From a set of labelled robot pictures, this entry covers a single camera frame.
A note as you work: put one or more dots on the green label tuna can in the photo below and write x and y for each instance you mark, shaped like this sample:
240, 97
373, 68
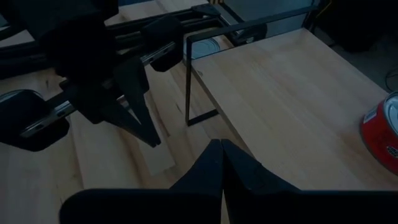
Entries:
203, 48

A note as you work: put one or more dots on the red label can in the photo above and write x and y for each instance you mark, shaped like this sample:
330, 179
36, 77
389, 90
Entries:
377, 137

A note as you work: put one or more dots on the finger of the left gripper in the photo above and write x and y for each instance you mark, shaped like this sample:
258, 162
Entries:
102, 105
133, 87

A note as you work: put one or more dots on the wooden shelf black metal frame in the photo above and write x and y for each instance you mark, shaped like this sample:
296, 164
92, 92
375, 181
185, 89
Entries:
280, 93

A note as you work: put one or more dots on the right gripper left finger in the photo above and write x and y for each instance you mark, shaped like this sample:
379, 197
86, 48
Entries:
186, 205

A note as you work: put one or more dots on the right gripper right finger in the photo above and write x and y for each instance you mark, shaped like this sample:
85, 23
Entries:
280, 205

